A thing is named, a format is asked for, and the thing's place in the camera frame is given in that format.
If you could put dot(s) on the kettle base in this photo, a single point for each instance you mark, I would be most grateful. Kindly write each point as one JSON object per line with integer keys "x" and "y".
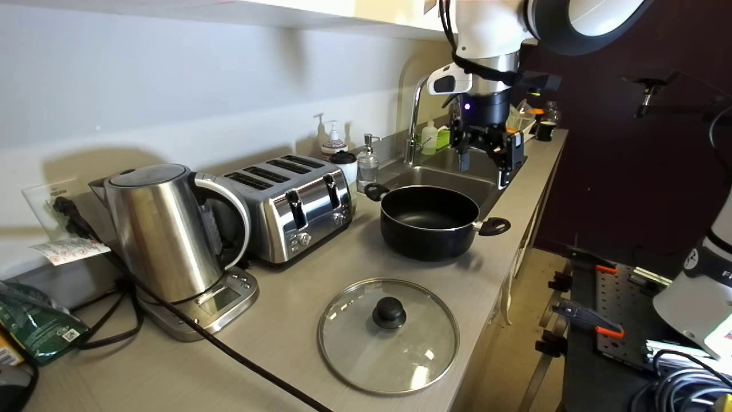
{"x": 223, "y": 303}

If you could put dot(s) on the pale dish soap bottle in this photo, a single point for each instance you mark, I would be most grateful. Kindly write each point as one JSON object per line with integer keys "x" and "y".
{"x": 429, "y": 138}

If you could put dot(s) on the wall socket plate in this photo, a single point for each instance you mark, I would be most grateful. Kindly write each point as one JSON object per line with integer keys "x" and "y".
{"x": 43, "y": 200}

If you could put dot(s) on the dark cup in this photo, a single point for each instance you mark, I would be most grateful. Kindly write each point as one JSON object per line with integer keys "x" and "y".
{"x": 545, "y": 131}

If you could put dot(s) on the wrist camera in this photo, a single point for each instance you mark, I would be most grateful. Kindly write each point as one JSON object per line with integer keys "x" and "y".
{"x": 540, "y": 81}

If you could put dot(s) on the steel sink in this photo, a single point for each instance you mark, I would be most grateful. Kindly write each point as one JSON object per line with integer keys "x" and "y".
{"x": 446, "y": 177}

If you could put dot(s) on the steel tap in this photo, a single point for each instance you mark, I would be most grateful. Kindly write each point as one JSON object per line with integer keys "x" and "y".
{"x": 413, "y": 120}

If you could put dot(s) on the clear soap dispenser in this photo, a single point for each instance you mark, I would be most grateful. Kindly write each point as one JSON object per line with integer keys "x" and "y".
{"x": 367, "y": 166}

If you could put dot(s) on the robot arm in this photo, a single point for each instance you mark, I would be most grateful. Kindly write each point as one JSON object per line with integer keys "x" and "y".
{"x": 492, "y": 28}

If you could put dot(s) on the steel electric kettle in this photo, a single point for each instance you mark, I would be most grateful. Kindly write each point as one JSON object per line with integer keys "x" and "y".
{"x": 154, "y": 229}

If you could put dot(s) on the green sponge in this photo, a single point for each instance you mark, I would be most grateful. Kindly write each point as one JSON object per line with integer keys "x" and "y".
{"x": 443, "y": 140}

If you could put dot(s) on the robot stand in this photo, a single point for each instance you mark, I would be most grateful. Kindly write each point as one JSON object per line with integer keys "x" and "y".
{"x": 617, "y": 320}

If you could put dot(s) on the black cooking pot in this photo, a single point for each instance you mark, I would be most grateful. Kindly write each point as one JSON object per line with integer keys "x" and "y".
{"x": 426, "y": 226}

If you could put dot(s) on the white cup with black lid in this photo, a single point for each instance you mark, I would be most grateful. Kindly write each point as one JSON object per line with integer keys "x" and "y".
{"x": 345, "y": 166}

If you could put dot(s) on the patterned ceramic soap dispenser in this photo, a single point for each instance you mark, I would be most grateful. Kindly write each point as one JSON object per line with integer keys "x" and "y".
{"x": 333, "y": 146}

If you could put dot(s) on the steel four-slot toaster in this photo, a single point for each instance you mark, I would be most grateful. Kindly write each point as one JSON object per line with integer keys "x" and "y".
{"x": 291, "y": 212}

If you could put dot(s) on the green packet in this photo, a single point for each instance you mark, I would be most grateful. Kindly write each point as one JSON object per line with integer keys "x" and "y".
{"x": 34, "y": 326}

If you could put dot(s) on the glass pot lid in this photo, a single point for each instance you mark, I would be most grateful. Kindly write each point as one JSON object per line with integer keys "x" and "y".
{"x": 389, "y": 343}

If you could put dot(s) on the white paper tag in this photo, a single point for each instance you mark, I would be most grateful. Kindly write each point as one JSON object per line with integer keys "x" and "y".
{"x": 68, "y": 250}

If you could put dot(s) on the wall cabinet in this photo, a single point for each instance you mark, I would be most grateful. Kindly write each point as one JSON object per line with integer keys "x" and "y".
{"x": 229, "y": 11}

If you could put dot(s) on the black and orange clamp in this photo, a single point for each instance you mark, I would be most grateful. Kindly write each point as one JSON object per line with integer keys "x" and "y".
{"x": 595, "y": 264}
{"x": 583, "y": 317}

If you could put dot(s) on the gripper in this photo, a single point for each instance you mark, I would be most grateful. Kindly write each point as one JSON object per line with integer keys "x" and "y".
{"x": 487, "y": 111}

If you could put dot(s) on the camera on mount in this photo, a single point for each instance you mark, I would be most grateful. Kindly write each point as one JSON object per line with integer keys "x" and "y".
{"x": 649, "y": 91}

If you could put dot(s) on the glass jar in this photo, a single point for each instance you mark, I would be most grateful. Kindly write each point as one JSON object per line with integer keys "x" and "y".
{"x": 552, "y": 111}

